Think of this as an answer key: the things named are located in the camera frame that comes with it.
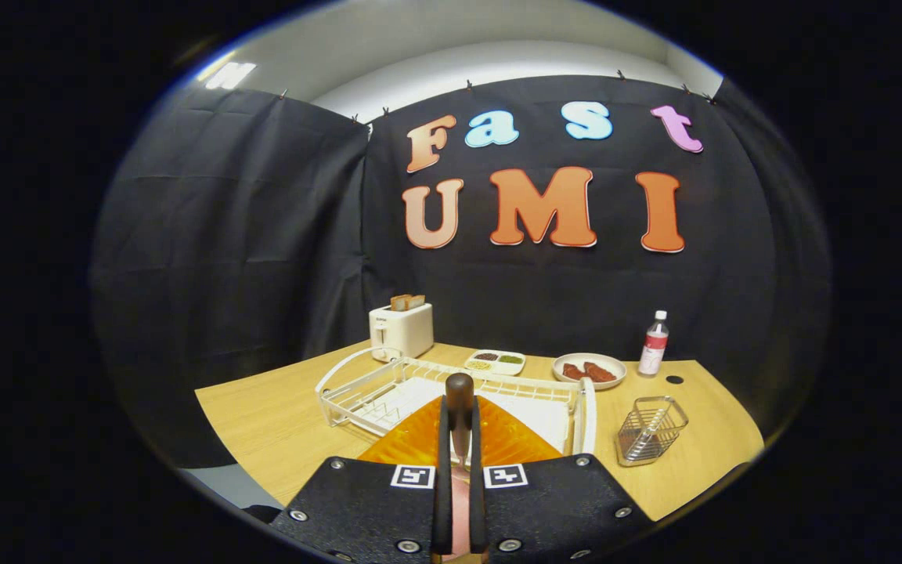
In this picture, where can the clear bottle with red label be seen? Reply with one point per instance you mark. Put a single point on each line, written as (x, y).
(652, 348)

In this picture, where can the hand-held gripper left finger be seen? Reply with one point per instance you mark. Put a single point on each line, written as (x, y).
(443, 501)

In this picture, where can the dark brown beans pile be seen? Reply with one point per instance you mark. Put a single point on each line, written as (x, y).
(485, 356)

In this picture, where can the red-brown meat piece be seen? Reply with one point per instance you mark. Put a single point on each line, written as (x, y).
(600, 373)
(574, 372)

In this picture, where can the long ceiling light strip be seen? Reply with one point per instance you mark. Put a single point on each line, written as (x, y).
(230, 75)

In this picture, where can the beige round plate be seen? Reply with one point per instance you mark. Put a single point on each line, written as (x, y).
(564, 384)

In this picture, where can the toasted bread slice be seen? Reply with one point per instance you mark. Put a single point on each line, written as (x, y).
(399, 303)
(417, 301)

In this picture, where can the white divided dish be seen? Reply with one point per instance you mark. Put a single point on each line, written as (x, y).
(510, 370)

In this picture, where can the white toaster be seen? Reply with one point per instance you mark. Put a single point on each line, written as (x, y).
(404, 333)

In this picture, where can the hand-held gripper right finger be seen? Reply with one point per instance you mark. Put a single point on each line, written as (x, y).
(478, 501)

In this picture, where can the black backdrop cloth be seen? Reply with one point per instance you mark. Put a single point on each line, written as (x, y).
(263, 235)

